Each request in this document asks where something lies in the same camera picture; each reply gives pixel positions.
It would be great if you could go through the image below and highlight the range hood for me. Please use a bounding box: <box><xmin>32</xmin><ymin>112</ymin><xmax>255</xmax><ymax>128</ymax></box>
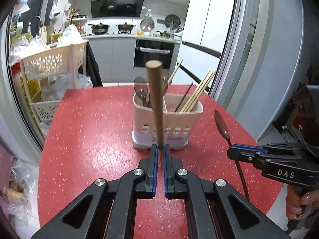
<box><xmin>90</xmin><ymin>0</ymin><xmax>144</xmax><ymax>18</ymax></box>

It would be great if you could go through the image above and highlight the beige perforated storage rack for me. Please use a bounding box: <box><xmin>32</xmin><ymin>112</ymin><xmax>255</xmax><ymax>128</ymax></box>
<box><xmin>19</xmin><ymin>40</ymin><xmax>88</xmax><ymax>130</ymax></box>

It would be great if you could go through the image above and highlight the wooden handled spatula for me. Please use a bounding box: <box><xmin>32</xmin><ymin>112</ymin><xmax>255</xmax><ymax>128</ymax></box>
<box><xmin>146</xmin><ymin>61</ymin><xmax>164</xmax><ymax>147</ymax></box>

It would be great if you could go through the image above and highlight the person right hand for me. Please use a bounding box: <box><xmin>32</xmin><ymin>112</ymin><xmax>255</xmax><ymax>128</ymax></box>
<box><xmin>286</xmin><ymin>185</ymin><xmax>319</xmax><ymax>220</ymax></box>

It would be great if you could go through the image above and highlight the beige utensil holder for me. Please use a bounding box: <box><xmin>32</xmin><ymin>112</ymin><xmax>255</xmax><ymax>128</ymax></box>
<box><xmin>132</xmin><ymin>93</ymin><xmax>204</xmax><ymax>150</ymax></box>

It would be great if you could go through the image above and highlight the built-in black oven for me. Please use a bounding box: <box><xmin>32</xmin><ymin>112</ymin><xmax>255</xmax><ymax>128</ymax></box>
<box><xmin>134</xmin><ymin>39</ymin><xmax>175</xmax><ymax>70</ymax></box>

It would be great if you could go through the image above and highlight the bamboo chopstick on table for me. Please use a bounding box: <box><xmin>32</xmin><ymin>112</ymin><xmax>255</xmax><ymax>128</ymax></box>
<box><xmin>163</xmin><ymin>60</ymin><xmax>183</xmax><ymax>94</ymax></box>

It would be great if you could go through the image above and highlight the black hanging garment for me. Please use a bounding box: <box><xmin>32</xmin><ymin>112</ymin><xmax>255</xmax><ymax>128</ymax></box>
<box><xmin>86</xmin><ymin>42</ymin><xmax>103</xmax><ymax>87</ymax></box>

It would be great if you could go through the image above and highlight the dark plastic spoon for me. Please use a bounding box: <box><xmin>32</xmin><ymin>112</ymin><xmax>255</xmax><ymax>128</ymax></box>
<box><xmin>214</xmin><ymin>110</ymin><xmax>250</xmax><ymax>201</ymax></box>

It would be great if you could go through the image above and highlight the black wok on stove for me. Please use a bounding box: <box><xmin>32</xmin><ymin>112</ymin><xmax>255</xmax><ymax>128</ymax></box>
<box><xmin>89</xmin><ymin>23</ymin><xmax>110</xmax><ymax>35</ymax></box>

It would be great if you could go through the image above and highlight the dark translucent spoon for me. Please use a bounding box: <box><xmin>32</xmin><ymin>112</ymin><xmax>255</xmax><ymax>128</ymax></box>
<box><xmin>134</xmin><ymin>77</ymin><xmax>148</xmax><ymax>107</ymax></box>

